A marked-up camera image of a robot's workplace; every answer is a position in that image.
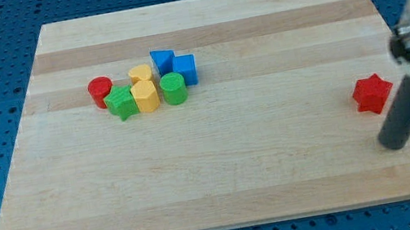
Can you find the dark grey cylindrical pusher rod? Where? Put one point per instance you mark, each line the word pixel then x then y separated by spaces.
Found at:
pixel 395 131

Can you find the red star block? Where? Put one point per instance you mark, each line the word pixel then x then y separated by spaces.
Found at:
pixel 371 93

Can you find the green star block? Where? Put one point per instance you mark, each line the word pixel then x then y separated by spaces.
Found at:
pixel 120 102

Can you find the light wooden board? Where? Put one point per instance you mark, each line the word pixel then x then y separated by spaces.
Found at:
pixel 270 132

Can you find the blue cube block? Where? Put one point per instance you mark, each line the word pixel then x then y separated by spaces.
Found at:
pixel 185 66

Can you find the green cylinder block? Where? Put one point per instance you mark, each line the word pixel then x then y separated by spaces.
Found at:
pixel 173 88

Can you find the blue triangle block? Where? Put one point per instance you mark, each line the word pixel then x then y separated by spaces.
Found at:
pixel 163 60

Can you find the yellow pentagon block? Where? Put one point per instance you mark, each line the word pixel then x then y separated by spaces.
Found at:
pixel 145 96

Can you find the yellow heart block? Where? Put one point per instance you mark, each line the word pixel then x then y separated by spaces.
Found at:
pixel 141 73

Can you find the red cylinder block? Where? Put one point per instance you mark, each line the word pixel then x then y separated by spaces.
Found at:
pixel 99 88

